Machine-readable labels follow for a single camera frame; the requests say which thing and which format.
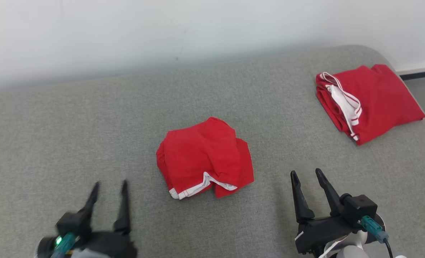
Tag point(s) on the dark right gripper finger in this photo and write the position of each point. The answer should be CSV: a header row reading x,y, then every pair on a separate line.
x,y
332,200
302,208

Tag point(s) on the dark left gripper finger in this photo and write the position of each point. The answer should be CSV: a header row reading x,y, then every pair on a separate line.
x,y
123,218
91,204

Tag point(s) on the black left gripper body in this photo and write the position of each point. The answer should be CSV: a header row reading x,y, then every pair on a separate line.
x,y
115,245

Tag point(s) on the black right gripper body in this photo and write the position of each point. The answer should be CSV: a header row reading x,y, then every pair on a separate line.
x,y
320,233

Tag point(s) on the red shorts white trim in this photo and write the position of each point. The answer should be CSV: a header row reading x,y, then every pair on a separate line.
x,y
201,154

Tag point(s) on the red basketball jersey white sleeves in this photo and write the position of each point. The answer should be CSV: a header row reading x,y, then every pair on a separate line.
x,y
384,100

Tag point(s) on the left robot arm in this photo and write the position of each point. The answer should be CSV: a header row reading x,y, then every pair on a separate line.
x,y
85,253

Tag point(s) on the black floor edge strip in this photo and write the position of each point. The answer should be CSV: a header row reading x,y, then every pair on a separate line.
x,y
424,74

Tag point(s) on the white baseboard strip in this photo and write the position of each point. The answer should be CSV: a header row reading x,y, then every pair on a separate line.
x,y
420,66

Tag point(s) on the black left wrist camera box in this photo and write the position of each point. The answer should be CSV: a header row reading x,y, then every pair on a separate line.
x,y
72,224

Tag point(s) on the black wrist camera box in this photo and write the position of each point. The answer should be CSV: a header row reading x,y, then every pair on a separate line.
x,y
72,224
359,209

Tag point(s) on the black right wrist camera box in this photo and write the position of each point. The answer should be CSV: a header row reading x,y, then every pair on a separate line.
x,y
359,209

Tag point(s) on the teal left camera connector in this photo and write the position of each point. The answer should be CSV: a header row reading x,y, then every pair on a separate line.
x,y
65,243

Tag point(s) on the teal camera connector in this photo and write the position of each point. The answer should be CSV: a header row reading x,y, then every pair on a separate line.
x,y
65,243
372,227

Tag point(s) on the teal right camera connector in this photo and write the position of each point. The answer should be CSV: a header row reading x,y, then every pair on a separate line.
x,y
372,227

